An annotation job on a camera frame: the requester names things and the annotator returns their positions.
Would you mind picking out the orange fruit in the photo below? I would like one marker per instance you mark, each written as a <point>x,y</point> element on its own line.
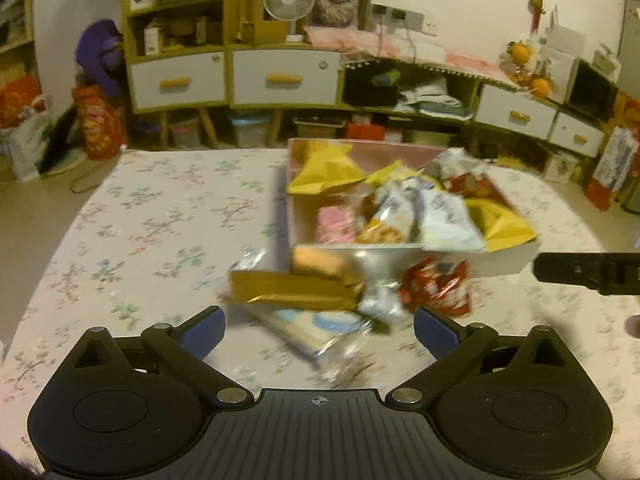
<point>540,86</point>
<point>519,52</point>

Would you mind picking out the silver foil snack packet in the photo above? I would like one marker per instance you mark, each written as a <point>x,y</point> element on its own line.
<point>380,285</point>

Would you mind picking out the yellow green snack packet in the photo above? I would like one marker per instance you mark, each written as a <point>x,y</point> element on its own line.
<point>390,174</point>

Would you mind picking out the white blue snack packet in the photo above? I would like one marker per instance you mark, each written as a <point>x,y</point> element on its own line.
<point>310,327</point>
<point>395,205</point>

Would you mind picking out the large yellow snack packet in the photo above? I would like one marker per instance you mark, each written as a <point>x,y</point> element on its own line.
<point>320,170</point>

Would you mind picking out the long wooden low cabinet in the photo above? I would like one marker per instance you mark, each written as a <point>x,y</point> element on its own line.
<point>467,95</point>

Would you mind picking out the red white snack packet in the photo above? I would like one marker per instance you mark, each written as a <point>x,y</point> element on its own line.
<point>440,285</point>

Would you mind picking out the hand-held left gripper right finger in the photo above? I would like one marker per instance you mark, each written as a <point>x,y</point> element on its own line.
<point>435,331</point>

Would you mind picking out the purple plush hat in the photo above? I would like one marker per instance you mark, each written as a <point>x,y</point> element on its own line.
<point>100,55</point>

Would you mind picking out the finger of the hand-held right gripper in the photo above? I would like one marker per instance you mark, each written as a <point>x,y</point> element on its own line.
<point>585,271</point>

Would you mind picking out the black microwave oven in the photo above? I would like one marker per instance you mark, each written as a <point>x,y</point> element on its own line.
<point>592,85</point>

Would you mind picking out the pink wrapped snack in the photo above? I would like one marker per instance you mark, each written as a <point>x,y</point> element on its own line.
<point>335,225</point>

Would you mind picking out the clear bin black lid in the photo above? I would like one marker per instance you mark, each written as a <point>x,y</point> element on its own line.
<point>319,127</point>

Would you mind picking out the tall wooden shelf cabinet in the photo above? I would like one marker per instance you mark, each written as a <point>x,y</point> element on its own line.
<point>225,10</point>

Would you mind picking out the clear bin yellow contents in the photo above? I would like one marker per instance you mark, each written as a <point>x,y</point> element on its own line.
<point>431,137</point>

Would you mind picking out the white snack packet black print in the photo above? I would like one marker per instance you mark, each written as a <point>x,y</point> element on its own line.
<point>447,217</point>

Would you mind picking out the yellow corrugated item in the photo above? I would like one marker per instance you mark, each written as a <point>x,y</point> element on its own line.
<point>507,161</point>

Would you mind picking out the wooden drawer cabinet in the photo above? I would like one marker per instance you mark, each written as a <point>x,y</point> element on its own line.
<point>285,46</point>

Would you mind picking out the small clear storage bin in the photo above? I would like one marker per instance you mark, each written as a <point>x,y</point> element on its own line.
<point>185,134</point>

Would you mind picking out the pink cloth cover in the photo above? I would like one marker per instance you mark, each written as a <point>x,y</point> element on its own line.
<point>425,50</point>

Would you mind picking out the floral printed cloth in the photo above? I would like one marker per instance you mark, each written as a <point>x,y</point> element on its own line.
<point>150,235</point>

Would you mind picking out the pink cardboard box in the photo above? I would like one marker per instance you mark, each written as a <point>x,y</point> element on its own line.
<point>505,262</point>

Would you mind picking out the red gift bag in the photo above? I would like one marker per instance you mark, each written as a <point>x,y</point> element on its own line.
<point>17,100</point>

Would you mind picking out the clear bin blue lid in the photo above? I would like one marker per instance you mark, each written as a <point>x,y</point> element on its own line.
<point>250,132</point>

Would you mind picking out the pile of white papers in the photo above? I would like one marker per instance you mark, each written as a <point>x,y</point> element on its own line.
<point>432,97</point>

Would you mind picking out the brown cardboard box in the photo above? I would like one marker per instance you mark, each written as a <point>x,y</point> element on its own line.
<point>269,32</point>

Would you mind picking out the red flat box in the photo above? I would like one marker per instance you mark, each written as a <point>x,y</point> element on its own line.
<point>372,132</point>

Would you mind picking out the white plastic bag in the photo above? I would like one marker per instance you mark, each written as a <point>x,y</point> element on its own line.
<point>27,145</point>

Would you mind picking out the crinkled silver snack packet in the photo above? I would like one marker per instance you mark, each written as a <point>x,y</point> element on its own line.
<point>455,160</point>

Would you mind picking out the red white paper bag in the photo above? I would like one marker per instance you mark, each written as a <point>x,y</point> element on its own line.
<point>612,170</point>

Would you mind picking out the wall socket strip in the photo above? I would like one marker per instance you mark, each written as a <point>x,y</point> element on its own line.
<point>400,16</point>

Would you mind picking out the black flat board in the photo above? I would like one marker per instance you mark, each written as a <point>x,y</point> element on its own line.
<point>60,142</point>

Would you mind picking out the orange wrapped snack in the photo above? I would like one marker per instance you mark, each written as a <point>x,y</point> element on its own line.
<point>315,262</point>

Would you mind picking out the yellow crinkled snack packet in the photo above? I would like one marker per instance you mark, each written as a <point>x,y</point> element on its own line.
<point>500,226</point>

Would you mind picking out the orange cookie snack packet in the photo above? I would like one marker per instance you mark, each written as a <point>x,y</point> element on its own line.
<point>380,234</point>

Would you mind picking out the white carton box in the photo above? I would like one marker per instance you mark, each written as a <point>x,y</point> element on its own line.
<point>562,60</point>

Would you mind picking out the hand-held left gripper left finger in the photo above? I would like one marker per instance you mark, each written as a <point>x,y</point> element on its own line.
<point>207,329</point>

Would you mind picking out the white floral box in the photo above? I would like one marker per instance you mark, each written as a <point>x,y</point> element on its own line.
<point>561,167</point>

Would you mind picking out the gold foil snack packet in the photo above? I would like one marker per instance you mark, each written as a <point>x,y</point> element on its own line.
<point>290,287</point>

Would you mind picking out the red patterned sack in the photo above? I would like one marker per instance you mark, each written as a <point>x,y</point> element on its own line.
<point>100,125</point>

